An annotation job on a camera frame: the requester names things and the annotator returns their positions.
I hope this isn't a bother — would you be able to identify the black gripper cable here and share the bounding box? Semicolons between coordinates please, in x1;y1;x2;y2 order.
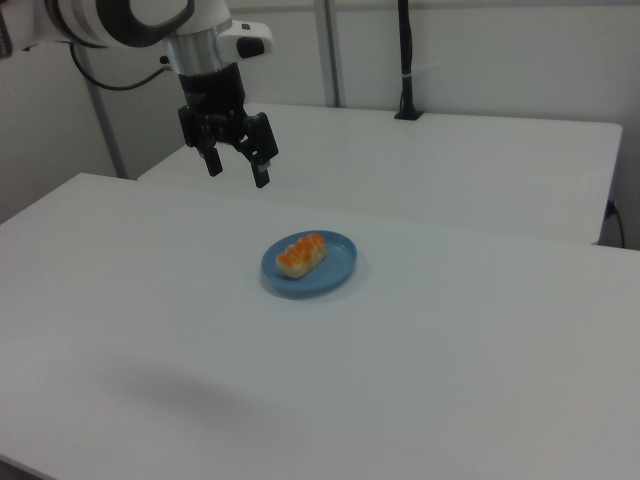
68;43;171;92

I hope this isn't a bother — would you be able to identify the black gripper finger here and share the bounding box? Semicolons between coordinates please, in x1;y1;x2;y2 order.
234;112;280;190
177;104;224;178

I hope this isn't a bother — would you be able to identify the black wall power cable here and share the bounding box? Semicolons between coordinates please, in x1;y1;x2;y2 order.
606;198;627;247

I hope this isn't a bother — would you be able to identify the blue round plate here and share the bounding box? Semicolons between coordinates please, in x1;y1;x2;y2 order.
259;228;359;301

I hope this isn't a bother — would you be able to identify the black camera stand pole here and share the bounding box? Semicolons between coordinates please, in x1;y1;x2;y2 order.
393;0;425;122

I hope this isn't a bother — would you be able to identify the grey metal partition post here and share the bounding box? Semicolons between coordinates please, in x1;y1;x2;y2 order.
313;0;347;108
81;74;129;180

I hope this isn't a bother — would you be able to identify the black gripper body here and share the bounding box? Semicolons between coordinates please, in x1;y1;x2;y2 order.
177;63;250;147

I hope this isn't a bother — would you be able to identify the bread loaf with orange glaze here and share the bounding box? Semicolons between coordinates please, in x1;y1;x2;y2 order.
275;232;329;280

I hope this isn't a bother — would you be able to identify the dark hanging object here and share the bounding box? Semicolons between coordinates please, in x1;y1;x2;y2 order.
0;0;14;59

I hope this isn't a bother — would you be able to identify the white rectangular side table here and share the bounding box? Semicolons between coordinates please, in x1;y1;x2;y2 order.
136;102;624;247

